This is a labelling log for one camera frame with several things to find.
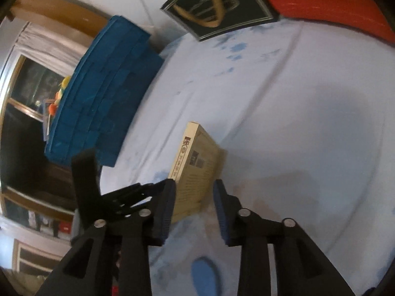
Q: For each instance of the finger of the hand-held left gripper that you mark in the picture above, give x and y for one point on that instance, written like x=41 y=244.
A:
x=86 y=182
x=129 y=199

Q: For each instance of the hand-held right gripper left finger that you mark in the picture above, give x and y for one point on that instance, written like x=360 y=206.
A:
x=163 y=212

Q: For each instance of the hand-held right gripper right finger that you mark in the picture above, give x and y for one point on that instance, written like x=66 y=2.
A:
x=222 y=212

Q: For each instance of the yellow box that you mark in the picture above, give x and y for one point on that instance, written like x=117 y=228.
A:
x=197 y=172

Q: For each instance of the blue plastic crate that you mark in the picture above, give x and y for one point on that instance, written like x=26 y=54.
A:
x=105 y=92

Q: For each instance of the yellow orange dinosaur plush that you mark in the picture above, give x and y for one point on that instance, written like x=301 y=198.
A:
x=63 y=84

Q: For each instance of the blue boomerang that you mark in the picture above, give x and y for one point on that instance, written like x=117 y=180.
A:
x=203 y=276

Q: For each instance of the wooden glass-door cabinet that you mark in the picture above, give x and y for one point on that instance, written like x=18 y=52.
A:
x=31 y=77

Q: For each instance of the white curtain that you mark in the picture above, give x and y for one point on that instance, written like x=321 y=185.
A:
x=46 y=43

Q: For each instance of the wooden pillar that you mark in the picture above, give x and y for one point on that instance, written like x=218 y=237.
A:
x=61 y=9

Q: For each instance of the black gift box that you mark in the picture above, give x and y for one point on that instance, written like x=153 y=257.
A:
x=222 y=6

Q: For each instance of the red toy suitcase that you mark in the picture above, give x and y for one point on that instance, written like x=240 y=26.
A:
x=324 y=0

